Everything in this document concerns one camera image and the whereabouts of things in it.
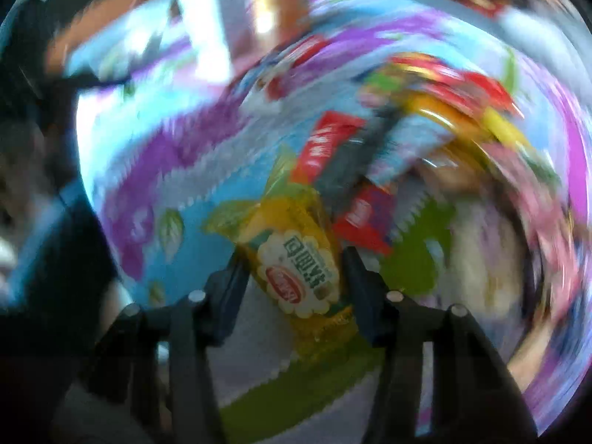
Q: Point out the white tall box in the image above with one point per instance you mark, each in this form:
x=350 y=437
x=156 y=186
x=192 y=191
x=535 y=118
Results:
x=203 y=18

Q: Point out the orange carton box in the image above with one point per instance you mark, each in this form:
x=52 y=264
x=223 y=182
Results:
x=277 y=4

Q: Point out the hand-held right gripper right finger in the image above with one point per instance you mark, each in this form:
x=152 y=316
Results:
x=363 y=296

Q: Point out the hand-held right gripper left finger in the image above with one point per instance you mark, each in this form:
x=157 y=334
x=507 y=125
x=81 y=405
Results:
x=229 y=296

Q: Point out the pile of snack packets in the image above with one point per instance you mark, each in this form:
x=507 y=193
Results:
x=416 y=115

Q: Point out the yellow snack packet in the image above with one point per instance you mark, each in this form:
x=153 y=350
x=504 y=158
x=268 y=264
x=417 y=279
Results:
x=296 y=273

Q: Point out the person's jeans leg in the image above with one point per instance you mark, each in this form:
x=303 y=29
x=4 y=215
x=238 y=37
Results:
x=64 y=263

